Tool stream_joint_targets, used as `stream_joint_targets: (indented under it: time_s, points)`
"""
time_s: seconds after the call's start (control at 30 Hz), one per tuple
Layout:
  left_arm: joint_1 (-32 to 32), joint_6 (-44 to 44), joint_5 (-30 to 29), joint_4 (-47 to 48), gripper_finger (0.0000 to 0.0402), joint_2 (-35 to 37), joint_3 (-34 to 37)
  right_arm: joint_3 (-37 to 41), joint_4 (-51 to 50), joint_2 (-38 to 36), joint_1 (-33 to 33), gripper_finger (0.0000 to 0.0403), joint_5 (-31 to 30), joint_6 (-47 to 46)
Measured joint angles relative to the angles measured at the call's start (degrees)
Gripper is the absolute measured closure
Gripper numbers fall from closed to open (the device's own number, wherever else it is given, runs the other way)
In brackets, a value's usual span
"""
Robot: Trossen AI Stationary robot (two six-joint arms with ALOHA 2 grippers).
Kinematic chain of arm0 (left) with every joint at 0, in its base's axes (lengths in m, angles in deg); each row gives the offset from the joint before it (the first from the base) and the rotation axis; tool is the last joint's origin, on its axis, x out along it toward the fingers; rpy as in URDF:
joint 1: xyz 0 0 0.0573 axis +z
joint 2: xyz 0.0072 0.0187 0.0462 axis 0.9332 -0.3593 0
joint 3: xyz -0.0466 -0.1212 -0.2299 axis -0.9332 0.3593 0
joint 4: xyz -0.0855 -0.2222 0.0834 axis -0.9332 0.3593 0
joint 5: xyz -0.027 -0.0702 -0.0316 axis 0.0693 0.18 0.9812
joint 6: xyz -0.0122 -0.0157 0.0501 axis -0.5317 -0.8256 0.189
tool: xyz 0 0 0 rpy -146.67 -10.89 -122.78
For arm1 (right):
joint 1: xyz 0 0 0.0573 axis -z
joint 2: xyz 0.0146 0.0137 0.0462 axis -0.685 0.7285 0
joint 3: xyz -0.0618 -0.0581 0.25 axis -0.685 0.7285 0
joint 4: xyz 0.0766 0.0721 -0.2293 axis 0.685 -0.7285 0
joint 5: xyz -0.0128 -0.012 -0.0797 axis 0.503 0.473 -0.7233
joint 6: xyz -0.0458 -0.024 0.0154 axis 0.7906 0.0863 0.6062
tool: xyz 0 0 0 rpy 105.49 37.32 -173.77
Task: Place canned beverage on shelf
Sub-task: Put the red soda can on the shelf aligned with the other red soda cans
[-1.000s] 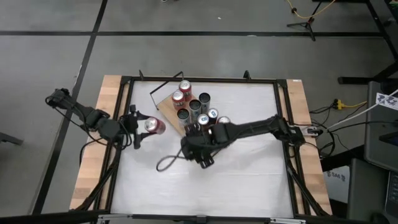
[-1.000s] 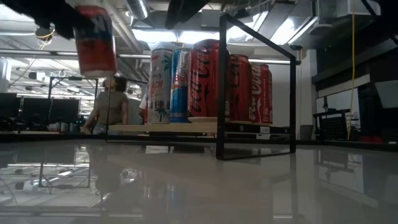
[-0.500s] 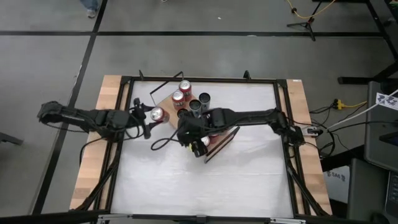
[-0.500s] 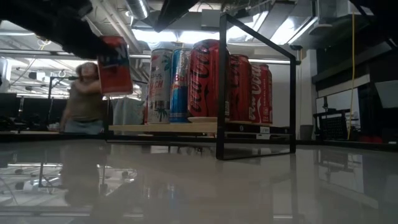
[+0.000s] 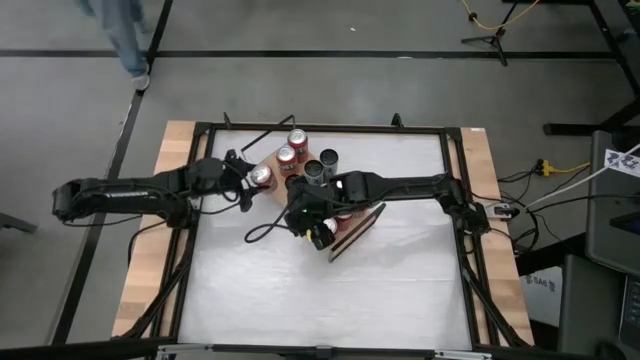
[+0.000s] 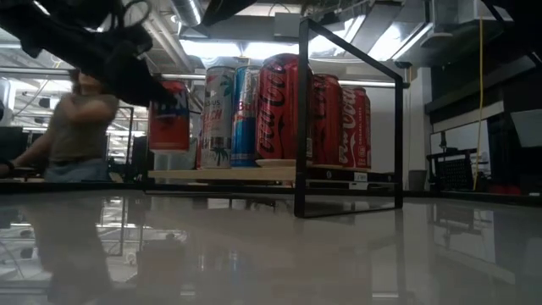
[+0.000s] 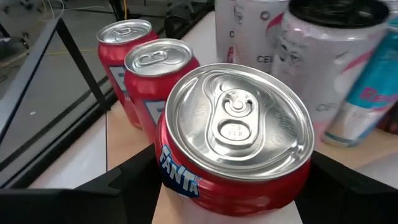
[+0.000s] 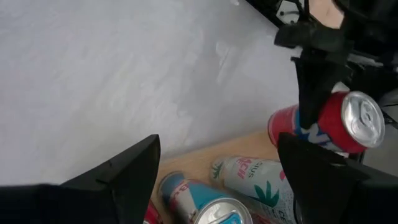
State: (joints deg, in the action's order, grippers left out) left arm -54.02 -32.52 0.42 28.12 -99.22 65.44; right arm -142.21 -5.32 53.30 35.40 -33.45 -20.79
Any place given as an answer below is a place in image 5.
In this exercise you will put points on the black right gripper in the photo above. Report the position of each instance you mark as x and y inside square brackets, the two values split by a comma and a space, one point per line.
[310, 220]

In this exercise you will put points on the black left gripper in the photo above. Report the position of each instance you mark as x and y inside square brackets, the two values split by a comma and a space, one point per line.
[235, 175]

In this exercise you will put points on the red Fanta strawberry can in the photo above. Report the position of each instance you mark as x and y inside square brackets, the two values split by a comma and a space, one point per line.
[261, 176]
[298, 139]

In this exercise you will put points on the tall silver can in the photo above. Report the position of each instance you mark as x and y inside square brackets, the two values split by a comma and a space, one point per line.
[313, 171]
[329, 159]

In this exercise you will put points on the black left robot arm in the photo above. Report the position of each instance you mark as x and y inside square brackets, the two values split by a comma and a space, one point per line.
[130, 192]

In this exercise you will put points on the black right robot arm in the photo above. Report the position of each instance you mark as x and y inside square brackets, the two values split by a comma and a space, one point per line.
[400, 187]

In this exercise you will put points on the person's foot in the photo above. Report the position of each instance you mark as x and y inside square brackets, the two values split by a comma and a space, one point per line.
[141, 82]

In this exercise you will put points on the person's leg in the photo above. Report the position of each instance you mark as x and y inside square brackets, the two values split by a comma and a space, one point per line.
[122, 35]

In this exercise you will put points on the black chair leg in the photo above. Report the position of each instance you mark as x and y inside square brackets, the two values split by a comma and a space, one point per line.
[17, 223]

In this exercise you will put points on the white cardboard box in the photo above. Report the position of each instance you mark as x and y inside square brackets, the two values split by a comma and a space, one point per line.
[542, 300]

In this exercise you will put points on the black tripod stand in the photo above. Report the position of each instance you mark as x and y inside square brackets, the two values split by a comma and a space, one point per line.
[498, 36]

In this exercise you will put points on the dark grey box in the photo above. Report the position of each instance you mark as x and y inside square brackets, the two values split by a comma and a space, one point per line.
[590, 305]

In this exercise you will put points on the grey cabinet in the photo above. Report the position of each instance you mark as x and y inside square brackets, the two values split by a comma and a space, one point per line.
[605, 225]

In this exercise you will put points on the patterned paper sheet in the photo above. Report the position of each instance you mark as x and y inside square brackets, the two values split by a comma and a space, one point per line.
[622, 162]

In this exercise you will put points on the black flat device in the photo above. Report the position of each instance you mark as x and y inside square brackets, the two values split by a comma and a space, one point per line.
[631, 310]

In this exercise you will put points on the black metal table frame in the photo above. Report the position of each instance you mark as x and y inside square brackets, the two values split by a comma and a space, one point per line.
[350, 128]

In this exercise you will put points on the silver camera mount bar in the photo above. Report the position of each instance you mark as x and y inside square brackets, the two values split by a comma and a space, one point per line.
[200, 348]

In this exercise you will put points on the black desk frame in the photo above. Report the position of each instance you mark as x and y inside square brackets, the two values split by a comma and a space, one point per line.
[575, 129]

